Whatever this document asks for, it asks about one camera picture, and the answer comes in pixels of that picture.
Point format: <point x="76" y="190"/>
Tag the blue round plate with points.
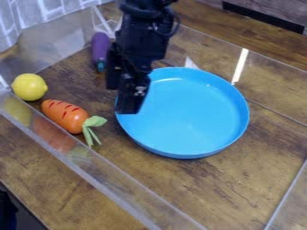
<point x="192" y="116"/>

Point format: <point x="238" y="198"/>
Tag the black bar in background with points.
<point x="262" y="17"/>

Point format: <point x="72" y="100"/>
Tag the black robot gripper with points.
<point x="141" y="40"/>

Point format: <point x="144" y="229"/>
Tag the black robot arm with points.
<point x="144" y="4"/>

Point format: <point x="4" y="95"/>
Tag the clear acrylic enclosure wall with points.
<point x="115" y="186"/>

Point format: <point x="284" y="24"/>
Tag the yellow toy lemon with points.
<point x="29" y="87"/>

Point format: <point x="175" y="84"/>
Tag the white patterned curtain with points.
<point x="20" y="14"/>

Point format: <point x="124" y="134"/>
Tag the purple toy eggplant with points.
<point x="100" y="44"/>

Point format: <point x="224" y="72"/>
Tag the orange toy carrot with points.
<point x="72" y="119"/>

